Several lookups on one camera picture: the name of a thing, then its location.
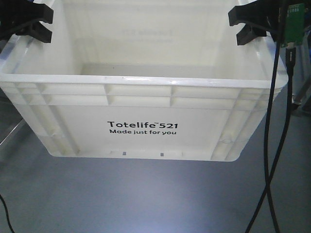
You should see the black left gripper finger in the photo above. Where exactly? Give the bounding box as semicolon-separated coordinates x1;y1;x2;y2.
15;0;53;24
16;22;52;43

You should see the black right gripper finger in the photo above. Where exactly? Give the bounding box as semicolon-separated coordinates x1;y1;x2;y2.
236;24;267;46
228;0;267;26

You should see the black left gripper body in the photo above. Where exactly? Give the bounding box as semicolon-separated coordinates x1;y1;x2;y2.
0;0;32;40

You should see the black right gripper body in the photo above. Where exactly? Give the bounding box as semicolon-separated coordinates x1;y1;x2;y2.
257;0;285;41

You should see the white plastic tote crate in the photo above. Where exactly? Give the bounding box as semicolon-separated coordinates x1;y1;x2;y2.
0;0;275;162

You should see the green right circuit board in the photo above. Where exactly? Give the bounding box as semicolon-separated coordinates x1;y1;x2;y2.
281;2;305;48

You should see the black cable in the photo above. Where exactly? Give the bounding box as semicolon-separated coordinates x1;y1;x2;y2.
244;47;297;233
263;0;286;233
0;194;15;233

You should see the black left cable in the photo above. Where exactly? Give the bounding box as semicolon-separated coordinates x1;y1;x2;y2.
0;194;15;233

